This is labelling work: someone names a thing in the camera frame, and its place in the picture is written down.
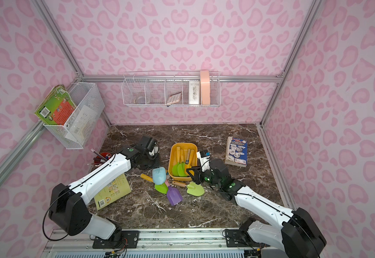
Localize light blue plastic shovel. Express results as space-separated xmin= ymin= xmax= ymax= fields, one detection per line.
xmin=152 ymin=167 xmax=167 ymax=185

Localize yellow plastic storage box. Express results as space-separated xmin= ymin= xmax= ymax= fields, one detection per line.
xmin=168 ymin=143 xmax=198 ymax=182

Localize blue shovel wooden handle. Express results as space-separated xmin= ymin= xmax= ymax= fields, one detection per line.
xmin=185 ymin=149 xmax=192 ymax=164

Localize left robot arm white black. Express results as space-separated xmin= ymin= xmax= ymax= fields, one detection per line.
xmin=44 ymin=135 xmax=160 ymax=246

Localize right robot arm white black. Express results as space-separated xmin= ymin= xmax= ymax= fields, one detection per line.
xmin=186 ymin=159 xmax=327 ymax=258

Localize white box on shelf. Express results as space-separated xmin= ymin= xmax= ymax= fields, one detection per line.
xmin=188 ymin=81 xmax=200 ymax=105

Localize pink box on shelf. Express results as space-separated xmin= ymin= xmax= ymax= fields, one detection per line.
xmin=200 ymin=70 xmax=211 ymax=105

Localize blue white book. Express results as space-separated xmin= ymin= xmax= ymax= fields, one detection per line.
xmin=225 ymin=137 xmax=248 ymax=167

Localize yellow green booklet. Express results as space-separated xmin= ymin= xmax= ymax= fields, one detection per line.
xmin=94 ymin=174 xmax=131 ymax=211

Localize red pen holder cup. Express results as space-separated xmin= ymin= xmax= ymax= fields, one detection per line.
xmin=91 ymin=149 xmax=113 ymax=167

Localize round clear object on shelf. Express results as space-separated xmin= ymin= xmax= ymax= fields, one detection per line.
xmin=134 ymin=92 xmax=147 ymax=105

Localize small pink calculator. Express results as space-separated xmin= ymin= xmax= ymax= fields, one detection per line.
xmin=165 ymin=91 xmax=183 ymax=106

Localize white papers in basket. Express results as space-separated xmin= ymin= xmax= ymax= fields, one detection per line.
xmin=65 ymin=105 xmax=97 ymax=146

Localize green red book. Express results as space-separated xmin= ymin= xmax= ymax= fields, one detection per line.
xmin=35 ymin=84 xmax=76 ymax=125

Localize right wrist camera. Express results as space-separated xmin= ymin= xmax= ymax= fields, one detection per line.
xmin=197 ymin=150 xmax=211 ymax=172

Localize light green shovel wooden handle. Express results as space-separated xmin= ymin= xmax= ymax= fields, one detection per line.
xmin=172 ymin=146 xmax=181 ymax=177

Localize purple shovel pink handle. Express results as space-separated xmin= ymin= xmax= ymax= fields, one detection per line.
xmin=165 ymin=180 xmax=183 ymax=206

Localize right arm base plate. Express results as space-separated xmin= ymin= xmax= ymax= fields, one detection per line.
xmin=222 ymin=229 xmax=269 ymax=248

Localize white mesh wall basket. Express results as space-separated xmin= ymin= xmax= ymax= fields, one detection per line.
xmin=44 ymin=82 xmax=105 ymax=149

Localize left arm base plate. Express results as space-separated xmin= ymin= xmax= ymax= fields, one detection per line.
xmin=92 ymin=230 xmax=140 ymax=249

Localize white wire wall shelf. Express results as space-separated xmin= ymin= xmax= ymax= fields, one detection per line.
xmin=122 ymin=71 xmax=221 ymax=108

